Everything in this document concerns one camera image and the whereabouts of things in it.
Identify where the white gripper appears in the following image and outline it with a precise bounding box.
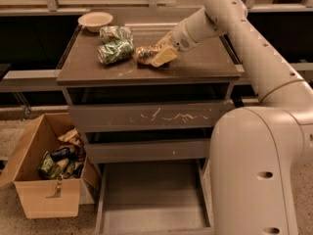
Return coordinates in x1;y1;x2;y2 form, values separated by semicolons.
151;19;199;68

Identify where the orange crushed can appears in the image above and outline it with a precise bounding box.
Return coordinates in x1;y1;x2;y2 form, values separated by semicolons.
136;45;161;65

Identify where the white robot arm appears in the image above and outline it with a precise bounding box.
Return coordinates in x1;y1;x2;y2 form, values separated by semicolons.
160;0;313;235

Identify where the green crushed can front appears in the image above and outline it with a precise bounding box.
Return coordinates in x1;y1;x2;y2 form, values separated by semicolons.
97;39;134;66

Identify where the grey drawer cabinet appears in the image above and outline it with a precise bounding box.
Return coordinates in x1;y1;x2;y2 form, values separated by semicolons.
56;7;246;235

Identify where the top grey drawer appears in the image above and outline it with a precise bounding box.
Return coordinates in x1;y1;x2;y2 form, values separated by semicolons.
67;83;236;134

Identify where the grey drawer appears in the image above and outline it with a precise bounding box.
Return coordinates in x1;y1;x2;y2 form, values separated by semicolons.
67;83;236;134
95;160;214;235
85;127;213;164

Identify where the middle grey drawer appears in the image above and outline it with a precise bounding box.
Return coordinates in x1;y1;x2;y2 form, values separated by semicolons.
85;127;213;164

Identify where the bottom grey drawer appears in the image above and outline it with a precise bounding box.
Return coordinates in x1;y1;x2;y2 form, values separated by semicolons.
95;160;214;235

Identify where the beige paper bowl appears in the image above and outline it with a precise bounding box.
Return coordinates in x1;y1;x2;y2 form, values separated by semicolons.
78;12;113;33

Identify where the metal window railing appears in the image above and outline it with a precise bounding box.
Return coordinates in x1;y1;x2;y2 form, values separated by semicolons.
0;0;313;17

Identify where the tan snack wrapper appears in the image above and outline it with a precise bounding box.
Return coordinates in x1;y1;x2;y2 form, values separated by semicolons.
58;128;84;148

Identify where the cardboard box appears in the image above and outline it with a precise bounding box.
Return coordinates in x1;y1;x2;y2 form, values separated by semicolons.
0;113;100;218

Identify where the green snack bag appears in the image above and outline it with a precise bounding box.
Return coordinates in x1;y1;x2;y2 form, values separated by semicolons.
38;152;75;180

